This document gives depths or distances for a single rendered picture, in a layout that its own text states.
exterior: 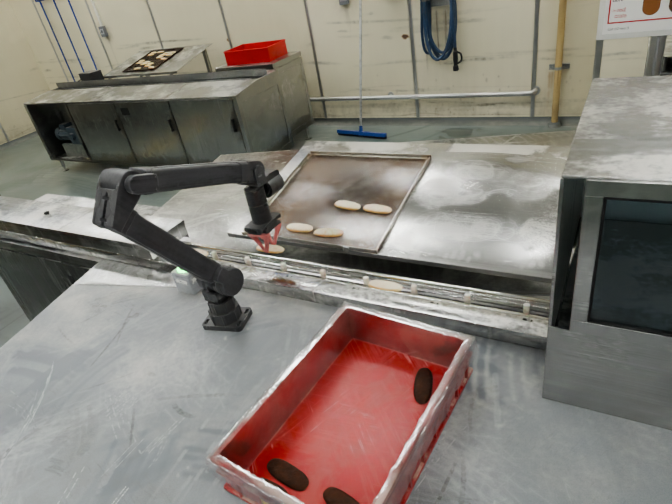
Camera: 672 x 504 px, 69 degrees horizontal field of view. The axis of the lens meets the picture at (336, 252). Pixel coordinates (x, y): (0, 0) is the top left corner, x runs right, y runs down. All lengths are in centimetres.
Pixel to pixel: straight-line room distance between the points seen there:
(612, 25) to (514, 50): 307
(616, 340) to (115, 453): 101
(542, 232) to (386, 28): 394
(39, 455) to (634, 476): 118
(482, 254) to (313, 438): 65
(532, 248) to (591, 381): 45
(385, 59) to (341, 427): 447
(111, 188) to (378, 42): 431
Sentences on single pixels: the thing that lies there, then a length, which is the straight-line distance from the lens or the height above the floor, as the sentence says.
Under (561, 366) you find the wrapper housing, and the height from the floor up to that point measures 92.
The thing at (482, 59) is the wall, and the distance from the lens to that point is 490.
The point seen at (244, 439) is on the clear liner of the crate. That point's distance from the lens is 99.
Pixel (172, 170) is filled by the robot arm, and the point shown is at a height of 128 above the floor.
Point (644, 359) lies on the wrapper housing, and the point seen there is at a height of 98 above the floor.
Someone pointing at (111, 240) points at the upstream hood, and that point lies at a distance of 187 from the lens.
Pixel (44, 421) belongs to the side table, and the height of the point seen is 82.
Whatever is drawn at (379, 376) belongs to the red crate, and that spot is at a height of 82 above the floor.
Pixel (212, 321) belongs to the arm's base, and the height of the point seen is 84.
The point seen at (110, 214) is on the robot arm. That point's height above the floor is 126.
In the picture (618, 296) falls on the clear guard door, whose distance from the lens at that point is 90.
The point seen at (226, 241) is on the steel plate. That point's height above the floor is 82.
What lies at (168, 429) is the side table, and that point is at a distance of 119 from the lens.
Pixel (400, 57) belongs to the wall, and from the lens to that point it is 513.
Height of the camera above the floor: 164
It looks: 31 degrees down
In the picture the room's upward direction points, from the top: 11 degrees counter-clockwise
